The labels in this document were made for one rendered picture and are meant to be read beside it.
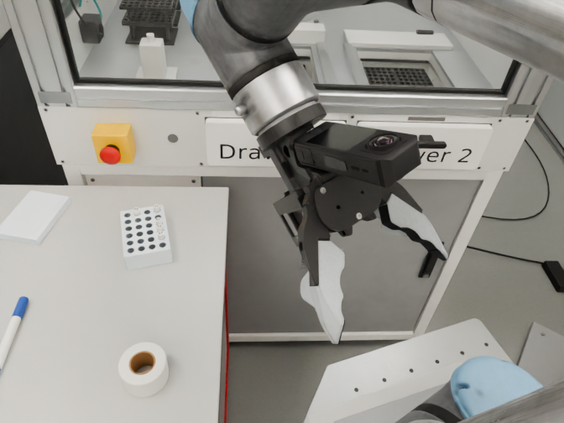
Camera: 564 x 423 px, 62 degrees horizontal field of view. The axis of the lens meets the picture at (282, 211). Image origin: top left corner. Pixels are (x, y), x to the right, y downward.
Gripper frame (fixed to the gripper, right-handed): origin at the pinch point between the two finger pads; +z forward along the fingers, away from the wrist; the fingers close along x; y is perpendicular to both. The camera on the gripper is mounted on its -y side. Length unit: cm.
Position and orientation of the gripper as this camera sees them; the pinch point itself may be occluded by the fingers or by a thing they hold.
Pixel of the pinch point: (400, 300)
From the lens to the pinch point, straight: 46.5
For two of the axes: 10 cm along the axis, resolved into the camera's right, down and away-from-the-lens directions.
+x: -7.9, 4.6, -4.0
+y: -3.7, 1.6, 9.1
